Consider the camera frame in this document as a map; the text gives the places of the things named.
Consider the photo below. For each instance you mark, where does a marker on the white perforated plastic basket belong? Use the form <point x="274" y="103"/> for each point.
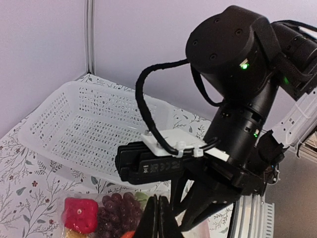
<point x="81" y="126"/>

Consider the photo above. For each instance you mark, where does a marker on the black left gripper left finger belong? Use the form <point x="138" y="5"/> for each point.
<point x="148" y="225"/>

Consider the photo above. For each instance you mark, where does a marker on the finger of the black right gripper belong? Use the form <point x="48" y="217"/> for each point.
<point x="205" y="200"/>
<point x="178" y="185"/>

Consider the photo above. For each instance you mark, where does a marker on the red toy bell pepper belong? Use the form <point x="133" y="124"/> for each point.
<point x="80" y="215"/>

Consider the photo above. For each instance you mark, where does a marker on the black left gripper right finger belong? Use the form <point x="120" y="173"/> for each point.
<point x="167" y="224"/>

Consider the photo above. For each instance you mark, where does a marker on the clear zip top bag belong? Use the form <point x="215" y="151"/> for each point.
<point x="201" y="231"/>

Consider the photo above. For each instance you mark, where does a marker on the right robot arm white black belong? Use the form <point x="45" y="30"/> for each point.
<point x="246" y="59"/>

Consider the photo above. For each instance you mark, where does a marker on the aluminium front rail frame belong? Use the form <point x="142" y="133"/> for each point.
<point x="252" y="217"/>

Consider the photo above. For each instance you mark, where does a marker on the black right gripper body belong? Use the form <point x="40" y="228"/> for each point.
<point x="252" y="158"/>

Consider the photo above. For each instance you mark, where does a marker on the aluminium corner post right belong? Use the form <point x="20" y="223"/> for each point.
<point x="89" y="31"/>

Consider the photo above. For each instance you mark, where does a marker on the dark red toy grapes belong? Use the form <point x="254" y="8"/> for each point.
<point x="118" y="214"/>

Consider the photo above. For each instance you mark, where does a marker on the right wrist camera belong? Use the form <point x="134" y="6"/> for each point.
<point x="147" y="162"/>

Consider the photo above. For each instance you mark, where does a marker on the orange toy pumpkin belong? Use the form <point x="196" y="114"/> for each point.
<point x="129" y="234"/>

